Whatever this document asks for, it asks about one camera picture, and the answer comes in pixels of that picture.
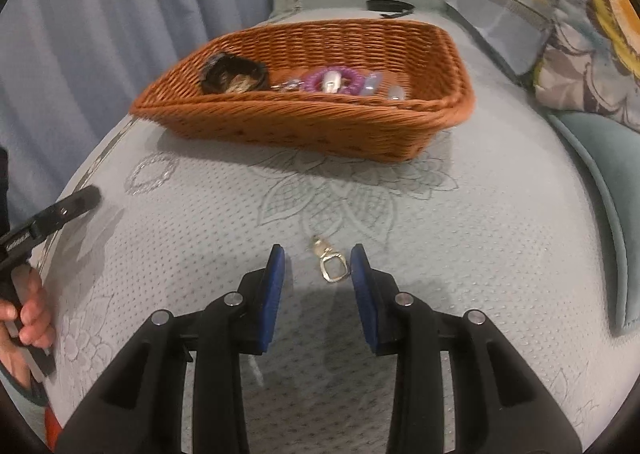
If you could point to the blue curtain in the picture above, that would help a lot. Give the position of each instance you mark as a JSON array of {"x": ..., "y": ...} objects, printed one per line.
[{"x": 100, "y": 34}]

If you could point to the brown wicker basket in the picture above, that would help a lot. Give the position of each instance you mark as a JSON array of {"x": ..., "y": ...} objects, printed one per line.
[{"x": 300, "y": 129}]

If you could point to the silver hair clip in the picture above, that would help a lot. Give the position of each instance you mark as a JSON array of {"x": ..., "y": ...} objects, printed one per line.
[{"x": 331, "y": 81}]

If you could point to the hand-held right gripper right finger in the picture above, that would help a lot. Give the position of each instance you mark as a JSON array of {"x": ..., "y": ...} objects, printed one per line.
[{"x": 362, "y": 304}]

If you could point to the striped blue pillow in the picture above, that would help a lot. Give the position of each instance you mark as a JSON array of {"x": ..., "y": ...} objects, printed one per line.
[{"x": 500, "y": 24}]

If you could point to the gold pendant clasp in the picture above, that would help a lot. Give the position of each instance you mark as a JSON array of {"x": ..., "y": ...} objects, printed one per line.
[{"x": 318, "y": 246}]

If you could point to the teal cushion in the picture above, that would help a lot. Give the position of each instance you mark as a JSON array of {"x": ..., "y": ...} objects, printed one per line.
[{"x": 615, "y": 174}]

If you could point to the floral print pillow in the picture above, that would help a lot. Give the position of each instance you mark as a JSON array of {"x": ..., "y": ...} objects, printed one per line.
[{"x": 590, "y": 59}]

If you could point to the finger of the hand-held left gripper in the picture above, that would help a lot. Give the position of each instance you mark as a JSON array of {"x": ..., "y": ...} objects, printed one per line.
[{"x": 70, "y": 206}]

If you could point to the person's left hand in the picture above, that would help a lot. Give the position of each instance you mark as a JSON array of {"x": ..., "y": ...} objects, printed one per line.
[{"x": 37, "y": 319}]

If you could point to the light blue hair clip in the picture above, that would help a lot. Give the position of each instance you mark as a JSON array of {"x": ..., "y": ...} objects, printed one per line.
[{"x": 372, "y": 84}]

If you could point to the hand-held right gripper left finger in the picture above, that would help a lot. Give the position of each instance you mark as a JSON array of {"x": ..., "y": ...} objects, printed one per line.
[{"x": 267, "y": 304}]

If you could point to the black wrist watch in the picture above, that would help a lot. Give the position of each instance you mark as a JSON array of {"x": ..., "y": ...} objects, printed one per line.
[{"x": 215, "y": 76}]

